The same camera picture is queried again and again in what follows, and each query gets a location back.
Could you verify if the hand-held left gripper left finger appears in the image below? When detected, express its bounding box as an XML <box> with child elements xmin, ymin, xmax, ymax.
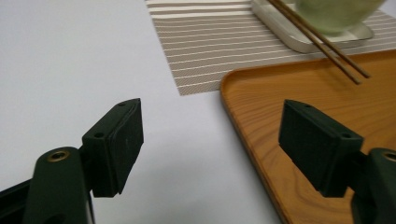
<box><xmin>81</xmin><ymin>98</ymin><xmax>145</xmax><ymax>199</ymax></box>

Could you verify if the beige striped placemat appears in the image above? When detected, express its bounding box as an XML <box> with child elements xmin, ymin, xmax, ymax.
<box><xmin>145</xmin><ymin>0</ymin><xmax>396</xmax><ymax>97</ymax></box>

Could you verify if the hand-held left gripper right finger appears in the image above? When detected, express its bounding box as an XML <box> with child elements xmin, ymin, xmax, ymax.
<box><xmin>278</xmin><ymin>99</ymin><xmax>364</xmax><ymax>199</ymax></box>

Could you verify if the brown wooden chopstick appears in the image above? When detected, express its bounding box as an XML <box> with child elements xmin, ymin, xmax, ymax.
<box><xmin>266</xmin><ymin>0</ymin><xmax>362</xmax><ymax>86</ymax></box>
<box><xmin>275</xmin><ymin>0</ymin><xmax>372</xmax><ymax>79</ymax></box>

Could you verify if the wooden tray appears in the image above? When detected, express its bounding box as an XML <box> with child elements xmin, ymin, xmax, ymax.
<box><xmin>219</xmin><ymin>49</ymin><xmax>396</xmax><ymax>224</ymax></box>

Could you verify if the green bowl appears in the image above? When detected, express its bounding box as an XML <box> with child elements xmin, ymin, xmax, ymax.
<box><xmin>293</xmin><ymin>0</ymin><xmax>387</xmax><ymax>35</ymax></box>

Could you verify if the white square plate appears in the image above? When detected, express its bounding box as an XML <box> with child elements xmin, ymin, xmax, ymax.
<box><xmin>250</xmin><ymin>0</ymin><xmax>375</xmax><ymax>54</ymax></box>

